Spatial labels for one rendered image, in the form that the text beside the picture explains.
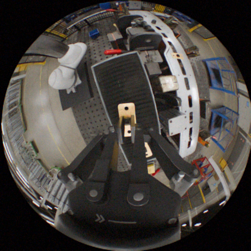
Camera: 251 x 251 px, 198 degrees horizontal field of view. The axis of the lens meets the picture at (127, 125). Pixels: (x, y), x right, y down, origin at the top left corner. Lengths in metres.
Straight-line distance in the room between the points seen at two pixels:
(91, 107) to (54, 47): 0.64
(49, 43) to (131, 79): 0.47
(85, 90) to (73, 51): 0.37
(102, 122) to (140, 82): 0.61
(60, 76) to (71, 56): 0.15
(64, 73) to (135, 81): 0.50
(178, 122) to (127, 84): 0.24
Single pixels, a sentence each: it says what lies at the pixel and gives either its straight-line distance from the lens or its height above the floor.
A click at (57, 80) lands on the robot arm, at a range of 0.61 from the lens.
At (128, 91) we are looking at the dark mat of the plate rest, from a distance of 0.23.
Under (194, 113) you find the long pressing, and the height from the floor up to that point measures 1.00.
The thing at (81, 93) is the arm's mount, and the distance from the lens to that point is 0.75.
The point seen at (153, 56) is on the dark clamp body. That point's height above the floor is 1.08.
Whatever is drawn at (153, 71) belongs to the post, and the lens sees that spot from 0.31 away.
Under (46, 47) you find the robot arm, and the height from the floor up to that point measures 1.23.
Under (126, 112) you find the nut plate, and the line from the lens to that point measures 0.20.
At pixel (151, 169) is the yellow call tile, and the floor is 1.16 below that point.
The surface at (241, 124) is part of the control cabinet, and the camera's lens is 8.34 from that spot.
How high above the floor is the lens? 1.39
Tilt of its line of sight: 67 degrees down
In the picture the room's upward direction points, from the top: 175 degrees counter-clockwise
